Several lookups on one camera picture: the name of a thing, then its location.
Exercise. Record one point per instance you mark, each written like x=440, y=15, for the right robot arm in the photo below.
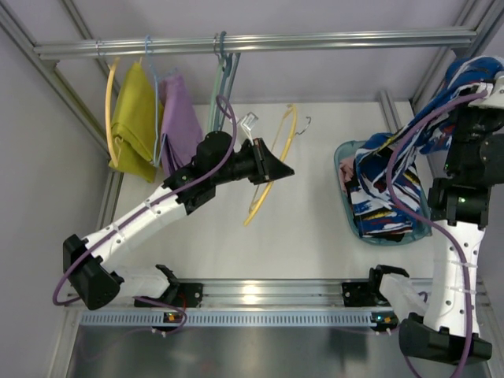
x=445, y=328

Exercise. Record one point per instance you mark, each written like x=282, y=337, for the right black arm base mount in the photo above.
x=358, y=294

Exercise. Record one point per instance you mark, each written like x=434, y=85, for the blue white patterned trousers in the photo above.
x=388, y=193

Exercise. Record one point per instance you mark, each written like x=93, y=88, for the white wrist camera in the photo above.
x=493, y=98
x=246, y=125

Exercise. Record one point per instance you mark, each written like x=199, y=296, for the light blue hanger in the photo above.
x=156, y=159

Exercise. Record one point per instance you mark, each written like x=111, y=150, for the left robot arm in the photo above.
x=93, y=264

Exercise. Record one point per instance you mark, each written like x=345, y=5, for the purple garment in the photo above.
x=180, y=130

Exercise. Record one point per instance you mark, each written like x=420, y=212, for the teal plastic basket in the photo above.
x=348, y=149

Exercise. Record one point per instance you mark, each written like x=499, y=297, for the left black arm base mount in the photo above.
x=183, y=295

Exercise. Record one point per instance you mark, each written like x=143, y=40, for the yellow hanger on left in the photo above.
x=113, y=142

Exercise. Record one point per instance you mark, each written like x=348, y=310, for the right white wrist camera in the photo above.
x=493, y=98

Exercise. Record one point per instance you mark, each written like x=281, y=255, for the pink garment in basket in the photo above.
x=346, y=173

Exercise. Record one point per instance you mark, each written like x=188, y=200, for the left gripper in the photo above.
x=259, y=164

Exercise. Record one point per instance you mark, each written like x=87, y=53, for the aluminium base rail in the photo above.
x=229, y=294

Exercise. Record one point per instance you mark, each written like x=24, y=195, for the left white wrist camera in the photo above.
x=246, y=125

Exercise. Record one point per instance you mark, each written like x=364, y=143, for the aluminium hanging rail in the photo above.
x=225, y=44

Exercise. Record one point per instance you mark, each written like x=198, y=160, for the right aluminium frame post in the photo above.
x=485, y=18

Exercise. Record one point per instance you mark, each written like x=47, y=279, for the teal blue empty hanger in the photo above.
x=231, y=65

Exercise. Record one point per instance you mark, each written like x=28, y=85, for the left aluminium frame post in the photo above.
x=23, y=40

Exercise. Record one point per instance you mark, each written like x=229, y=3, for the mustard yellow garment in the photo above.
x=133, y=121

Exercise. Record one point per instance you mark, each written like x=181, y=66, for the aluminium frame post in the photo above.
x=23, y=40
x=485, y=18

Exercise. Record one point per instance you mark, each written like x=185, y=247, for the green empty hanger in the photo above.
x=216, y=86

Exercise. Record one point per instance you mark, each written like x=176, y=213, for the slotted grey cable duct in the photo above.
x=235, y=318

